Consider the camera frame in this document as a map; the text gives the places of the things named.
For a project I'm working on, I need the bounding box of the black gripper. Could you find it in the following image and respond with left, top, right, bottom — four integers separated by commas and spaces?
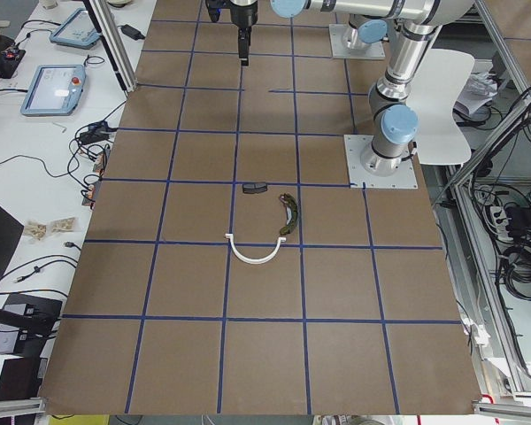
228, 0, 258, 66

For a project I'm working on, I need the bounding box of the black power adapter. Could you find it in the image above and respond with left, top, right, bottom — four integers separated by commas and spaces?
119, 24, 145, 41

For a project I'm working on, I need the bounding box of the black brake pad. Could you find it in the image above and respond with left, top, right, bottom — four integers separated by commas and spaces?
242, 182, 268, 195

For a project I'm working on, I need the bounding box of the far blue teach pendant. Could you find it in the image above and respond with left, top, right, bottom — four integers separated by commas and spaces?
50, 8, 100, 50

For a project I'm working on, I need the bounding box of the blue teach pendant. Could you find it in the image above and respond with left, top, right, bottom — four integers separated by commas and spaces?
50, 8, 100, 50
20, 64, 87, 117

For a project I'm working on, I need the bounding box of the olive green brake shoe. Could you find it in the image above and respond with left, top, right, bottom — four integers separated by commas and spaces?
279, 193, 299, 236

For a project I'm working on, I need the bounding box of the near blue teach pendant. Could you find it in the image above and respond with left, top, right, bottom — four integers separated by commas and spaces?
20, 64, 87, 117

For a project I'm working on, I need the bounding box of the white plastic chair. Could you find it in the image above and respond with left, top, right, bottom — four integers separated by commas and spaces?
406, 49, 474, 166

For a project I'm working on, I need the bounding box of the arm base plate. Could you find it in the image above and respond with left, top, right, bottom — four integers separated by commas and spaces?
329, 24, 385, 60
343, 135, 418, 189

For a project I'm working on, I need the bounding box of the aluminium frame post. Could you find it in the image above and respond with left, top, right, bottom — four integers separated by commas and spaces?
83, 0, 137, 93

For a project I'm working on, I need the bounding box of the white curved plastic bracket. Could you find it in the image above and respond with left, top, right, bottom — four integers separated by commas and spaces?
224, 233, 287, 266

